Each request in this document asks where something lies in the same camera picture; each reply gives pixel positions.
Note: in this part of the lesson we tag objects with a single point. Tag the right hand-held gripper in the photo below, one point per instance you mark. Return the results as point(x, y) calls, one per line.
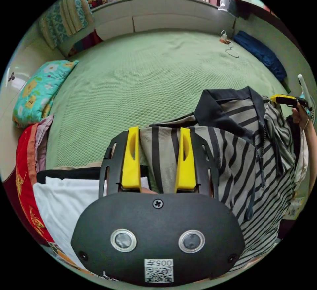
point(289, 102)

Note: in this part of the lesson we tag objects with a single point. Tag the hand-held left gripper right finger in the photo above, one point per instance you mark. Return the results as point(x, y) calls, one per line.
point(186, 171)

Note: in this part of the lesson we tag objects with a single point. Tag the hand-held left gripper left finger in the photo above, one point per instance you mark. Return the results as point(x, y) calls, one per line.
point(131, 166)

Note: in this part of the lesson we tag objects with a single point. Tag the black gray striped t-shirt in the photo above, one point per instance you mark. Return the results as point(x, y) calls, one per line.
point(235, 161)

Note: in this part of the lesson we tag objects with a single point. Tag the person's right forearm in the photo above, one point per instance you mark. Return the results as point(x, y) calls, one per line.
point(312, 151)

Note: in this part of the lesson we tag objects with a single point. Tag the person's right hand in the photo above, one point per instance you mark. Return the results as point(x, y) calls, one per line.
point(300, 117)

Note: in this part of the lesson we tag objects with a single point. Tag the blue rolled blanket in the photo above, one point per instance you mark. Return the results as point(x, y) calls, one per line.
point(262, 53)

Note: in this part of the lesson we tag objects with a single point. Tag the white clothes hanger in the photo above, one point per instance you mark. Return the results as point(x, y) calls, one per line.
point(232, 52)

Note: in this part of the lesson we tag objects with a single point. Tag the pile of clothes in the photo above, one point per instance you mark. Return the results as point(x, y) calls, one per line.
point(62, 208)

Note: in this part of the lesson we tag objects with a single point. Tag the bed with green mat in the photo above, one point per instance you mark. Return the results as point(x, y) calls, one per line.
point(148, 76)

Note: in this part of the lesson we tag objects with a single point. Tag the teal floral pillow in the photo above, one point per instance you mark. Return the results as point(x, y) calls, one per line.
point(39, 91)

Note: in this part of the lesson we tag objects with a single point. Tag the white cupboard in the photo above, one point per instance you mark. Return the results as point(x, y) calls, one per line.
point(161, 14)

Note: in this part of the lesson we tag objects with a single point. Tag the stack of folded patterned quilts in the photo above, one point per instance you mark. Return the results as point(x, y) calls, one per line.
point(64, 14)

